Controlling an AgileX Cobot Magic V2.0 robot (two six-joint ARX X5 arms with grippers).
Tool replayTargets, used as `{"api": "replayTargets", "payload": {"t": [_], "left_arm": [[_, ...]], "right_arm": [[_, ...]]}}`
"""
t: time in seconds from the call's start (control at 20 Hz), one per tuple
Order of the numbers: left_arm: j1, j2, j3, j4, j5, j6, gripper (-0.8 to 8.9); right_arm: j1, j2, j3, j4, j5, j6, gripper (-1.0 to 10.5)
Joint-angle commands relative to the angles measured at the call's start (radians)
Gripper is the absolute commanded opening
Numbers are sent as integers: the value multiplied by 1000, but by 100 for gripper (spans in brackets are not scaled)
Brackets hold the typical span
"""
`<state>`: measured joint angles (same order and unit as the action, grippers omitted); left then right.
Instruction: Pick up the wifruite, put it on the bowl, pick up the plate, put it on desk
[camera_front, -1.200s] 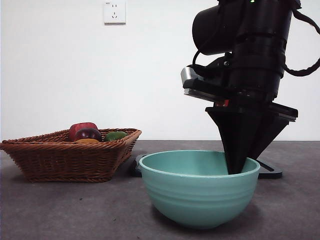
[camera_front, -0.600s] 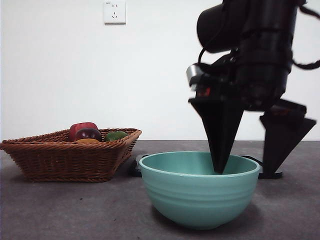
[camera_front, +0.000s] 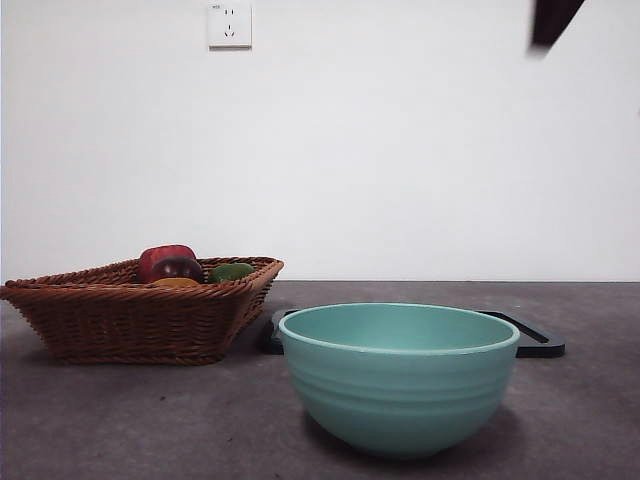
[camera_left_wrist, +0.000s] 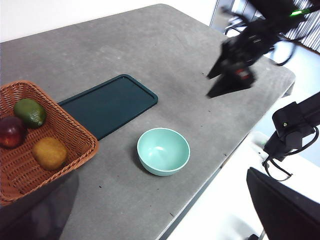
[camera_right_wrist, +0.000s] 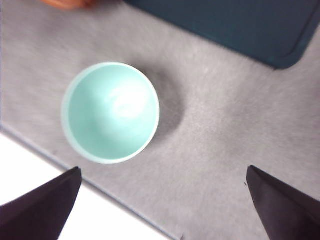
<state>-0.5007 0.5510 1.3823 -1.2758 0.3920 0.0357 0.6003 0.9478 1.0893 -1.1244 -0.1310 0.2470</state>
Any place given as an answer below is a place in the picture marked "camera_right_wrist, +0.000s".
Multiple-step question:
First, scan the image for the dark rectangular tray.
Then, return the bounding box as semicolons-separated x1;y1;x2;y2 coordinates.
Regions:
123;0;320;70

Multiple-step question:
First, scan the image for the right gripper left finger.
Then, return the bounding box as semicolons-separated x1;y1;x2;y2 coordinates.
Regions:
0;166;82;240

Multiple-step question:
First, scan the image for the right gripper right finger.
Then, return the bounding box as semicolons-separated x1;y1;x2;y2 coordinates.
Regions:
246;164;320;240

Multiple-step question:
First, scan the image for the brown wicker basket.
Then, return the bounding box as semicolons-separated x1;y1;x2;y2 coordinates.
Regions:
39;0;123;11

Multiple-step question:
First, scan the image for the teal ribbed bowl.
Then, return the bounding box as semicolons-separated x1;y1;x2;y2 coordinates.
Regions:
61;61;161;165

